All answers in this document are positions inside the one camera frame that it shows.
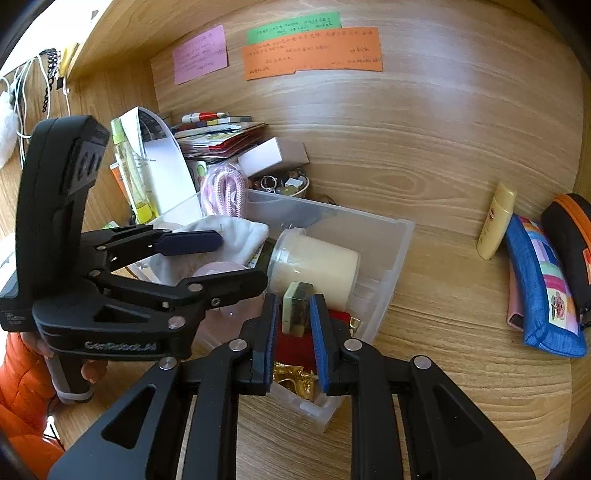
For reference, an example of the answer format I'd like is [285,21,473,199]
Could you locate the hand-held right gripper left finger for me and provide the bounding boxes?
[46,292,280,480]

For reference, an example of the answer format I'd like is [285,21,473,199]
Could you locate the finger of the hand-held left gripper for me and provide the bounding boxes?
[91,268,269,320]
[81,225,225,274]

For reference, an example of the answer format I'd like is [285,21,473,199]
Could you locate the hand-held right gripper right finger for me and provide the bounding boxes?
[309,293,539,480]

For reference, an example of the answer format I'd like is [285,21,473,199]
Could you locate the pink round case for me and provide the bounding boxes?
[191,260,259,324]

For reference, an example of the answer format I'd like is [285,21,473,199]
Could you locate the red box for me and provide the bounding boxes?
[276,309,352,376]

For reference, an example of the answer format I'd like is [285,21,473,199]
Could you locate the small green cream block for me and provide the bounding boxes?
[281,281,316,336]

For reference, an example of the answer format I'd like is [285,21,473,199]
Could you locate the white cloth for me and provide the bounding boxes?
[143,217,270,285]

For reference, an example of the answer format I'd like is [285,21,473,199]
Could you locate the dark green bottle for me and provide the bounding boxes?
[252,241,279,273]

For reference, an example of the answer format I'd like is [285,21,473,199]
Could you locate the cream candle jar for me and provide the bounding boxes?
[269,228,361,310]

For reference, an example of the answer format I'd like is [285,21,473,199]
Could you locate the clear plastic box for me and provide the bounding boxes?
[124,187,416,433]

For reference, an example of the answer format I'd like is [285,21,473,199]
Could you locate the wooden desktop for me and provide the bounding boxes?
[46,180,580,480]

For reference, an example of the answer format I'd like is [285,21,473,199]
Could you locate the person's left hand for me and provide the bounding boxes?
[21,332,110,385]

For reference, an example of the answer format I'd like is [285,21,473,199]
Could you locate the gold foil wrapper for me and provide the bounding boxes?
[272,362,320,398]

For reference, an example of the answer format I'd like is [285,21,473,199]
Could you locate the fruit print box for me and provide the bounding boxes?
[187,159,209,193]

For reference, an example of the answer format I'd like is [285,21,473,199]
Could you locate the white paper sheet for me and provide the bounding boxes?
[122,107,199,218]

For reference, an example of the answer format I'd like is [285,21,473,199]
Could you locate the yellow-green spray bottle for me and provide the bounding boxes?
[110,117,160,225]

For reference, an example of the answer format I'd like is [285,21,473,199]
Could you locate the orange box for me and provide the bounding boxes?
[110,161,133,206]

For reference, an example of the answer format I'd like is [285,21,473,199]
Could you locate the stack of cards and booklets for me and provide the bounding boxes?
[173,113,269,163]

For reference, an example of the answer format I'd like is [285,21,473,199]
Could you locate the white fluffy object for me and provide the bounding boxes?
[0,90,22,168]

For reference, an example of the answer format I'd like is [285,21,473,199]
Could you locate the bowl of trinkets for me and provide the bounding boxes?
[259,168,311,199]

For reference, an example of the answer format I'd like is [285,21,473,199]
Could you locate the white cardboard box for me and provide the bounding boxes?
[238,137,310,179]

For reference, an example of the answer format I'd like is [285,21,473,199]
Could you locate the red white pen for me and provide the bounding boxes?
[181,111,230,124]

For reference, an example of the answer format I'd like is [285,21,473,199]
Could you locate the pink paper note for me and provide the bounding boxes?
[173,24,230,86]

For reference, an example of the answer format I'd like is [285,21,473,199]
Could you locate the wooden desk shelf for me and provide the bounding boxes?
[69,0,186,82]

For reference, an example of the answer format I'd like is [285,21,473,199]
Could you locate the small yellow bottle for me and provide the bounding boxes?
[476,181,517,261]

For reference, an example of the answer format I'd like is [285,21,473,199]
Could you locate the orange paper note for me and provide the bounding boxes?
[242,28,384,82]

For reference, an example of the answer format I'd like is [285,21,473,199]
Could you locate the blue patchwork pouch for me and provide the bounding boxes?
[505,215,588,359]

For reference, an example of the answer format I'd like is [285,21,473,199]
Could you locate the green paper note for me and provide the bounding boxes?
[246,11,343,46]

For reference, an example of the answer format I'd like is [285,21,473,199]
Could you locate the black case orange zipper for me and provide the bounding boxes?
[540,194,591,325]

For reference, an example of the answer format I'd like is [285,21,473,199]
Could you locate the pink rope packet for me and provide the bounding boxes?
[199,162,249,217]

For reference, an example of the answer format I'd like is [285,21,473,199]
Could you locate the white cable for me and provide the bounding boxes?
[0,60,48,168]

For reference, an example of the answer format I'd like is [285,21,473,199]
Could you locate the black chain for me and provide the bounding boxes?
[41,48,61,121]

